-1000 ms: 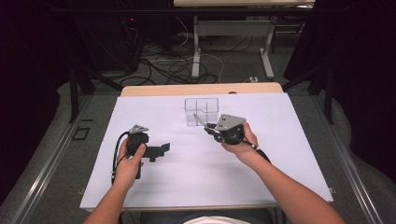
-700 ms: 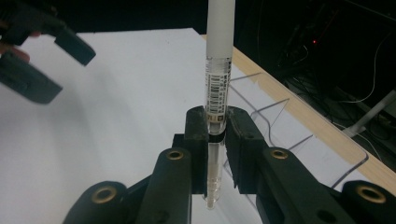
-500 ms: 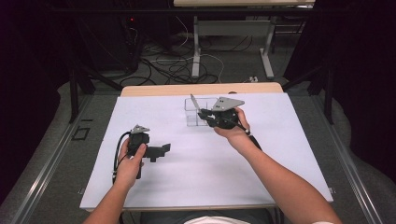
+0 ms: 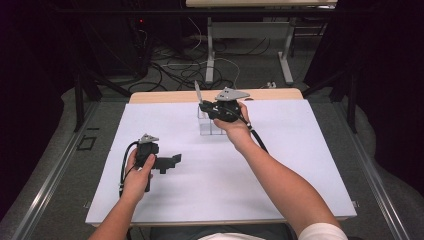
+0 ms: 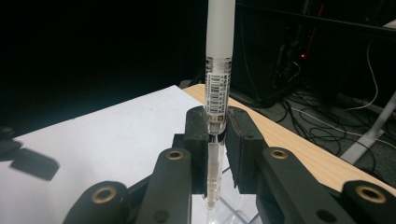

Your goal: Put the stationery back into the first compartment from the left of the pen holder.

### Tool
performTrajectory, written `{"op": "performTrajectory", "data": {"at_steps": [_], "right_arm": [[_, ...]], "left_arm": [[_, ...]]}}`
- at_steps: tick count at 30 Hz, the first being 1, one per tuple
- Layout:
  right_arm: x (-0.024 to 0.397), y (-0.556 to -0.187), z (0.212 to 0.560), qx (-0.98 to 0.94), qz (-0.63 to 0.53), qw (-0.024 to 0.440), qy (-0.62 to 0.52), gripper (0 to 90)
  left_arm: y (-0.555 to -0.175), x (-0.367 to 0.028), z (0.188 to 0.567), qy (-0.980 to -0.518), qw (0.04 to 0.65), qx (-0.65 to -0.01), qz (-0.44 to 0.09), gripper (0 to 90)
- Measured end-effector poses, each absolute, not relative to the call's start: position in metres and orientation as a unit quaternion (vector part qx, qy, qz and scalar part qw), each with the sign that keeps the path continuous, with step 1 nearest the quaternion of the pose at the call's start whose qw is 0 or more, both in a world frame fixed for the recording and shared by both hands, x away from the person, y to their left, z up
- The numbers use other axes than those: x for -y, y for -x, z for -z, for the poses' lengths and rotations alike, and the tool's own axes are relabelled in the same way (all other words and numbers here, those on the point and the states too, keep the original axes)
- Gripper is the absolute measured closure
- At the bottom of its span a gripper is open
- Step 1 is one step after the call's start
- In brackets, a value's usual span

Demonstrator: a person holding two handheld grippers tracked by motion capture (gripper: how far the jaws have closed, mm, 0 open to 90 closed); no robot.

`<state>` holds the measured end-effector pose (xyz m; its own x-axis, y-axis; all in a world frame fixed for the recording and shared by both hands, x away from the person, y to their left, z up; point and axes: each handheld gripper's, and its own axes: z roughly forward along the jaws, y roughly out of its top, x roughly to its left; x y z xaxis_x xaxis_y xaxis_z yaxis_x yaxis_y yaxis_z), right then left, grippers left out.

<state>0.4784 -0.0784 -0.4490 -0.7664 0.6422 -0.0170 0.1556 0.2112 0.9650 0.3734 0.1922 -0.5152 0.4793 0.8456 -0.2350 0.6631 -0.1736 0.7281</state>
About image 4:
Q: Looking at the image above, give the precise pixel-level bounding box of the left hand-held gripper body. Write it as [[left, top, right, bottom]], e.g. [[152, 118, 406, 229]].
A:
[[134, 133, 160, 193]]

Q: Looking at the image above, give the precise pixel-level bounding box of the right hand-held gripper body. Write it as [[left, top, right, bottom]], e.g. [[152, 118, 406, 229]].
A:
[[211, 86, 252, 124]]

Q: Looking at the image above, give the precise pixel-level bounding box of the clear plastic pen holder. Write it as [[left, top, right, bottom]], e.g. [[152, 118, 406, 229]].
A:
[[196, 105, 228, 136]]

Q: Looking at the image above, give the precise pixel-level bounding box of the person's right hand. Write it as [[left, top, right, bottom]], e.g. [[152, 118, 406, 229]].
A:
[[213, 101, 256, 153]]

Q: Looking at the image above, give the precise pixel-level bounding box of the person's left hand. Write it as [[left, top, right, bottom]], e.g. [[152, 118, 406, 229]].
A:
[[120, 149, 157, 205]]

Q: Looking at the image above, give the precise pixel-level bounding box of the wooden table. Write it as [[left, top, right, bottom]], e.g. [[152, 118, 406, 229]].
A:
[[85, 87, 358, 228]]

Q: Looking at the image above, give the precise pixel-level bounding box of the white table cover sheet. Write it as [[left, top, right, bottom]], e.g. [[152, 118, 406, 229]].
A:
[[85, 99, 358, 224]]

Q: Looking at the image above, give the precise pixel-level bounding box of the desk with white legs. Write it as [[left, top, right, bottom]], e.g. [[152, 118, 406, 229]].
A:
[[185, 0, 339, 86]]

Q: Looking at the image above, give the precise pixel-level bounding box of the black metal stand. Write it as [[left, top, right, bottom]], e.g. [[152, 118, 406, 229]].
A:
[[301, 65, 360, 135], [73, 65, 133, 133]]

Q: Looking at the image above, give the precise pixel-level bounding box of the dark computer tower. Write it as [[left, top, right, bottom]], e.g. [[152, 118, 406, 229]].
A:
[[98, 15, 152, 80]]

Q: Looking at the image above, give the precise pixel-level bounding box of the person's white shirt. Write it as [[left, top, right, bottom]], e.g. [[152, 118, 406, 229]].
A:
[[197, 221, 350, 240]]

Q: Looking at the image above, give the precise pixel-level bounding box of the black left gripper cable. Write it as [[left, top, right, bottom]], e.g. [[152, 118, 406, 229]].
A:
[[117, 141, 140, 198]]

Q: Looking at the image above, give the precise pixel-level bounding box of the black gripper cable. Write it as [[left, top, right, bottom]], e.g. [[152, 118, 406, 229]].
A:
[[229, 107, 270, 155], [117, 141, 140, 198]]

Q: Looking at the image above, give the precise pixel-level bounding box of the tangle of black floor cables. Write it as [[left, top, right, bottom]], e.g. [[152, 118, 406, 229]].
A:
[[127, 35, 272, 93]]

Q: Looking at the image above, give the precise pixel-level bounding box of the white floor cable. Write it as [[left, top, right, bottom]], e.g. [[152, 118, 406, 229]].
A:
[[187, 16, 242, 90]]

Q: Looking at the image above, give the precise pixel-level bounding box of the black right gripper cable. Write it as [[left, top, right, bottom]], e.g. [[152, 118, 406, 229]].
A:
[[229, 107, 270, 155]]

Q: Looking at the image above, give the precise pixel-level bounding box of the metal floor rail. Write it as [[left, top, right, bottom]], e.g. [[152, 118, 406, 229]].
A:
[[333, 101, 412, 240], [12, 101, 102, 240]]

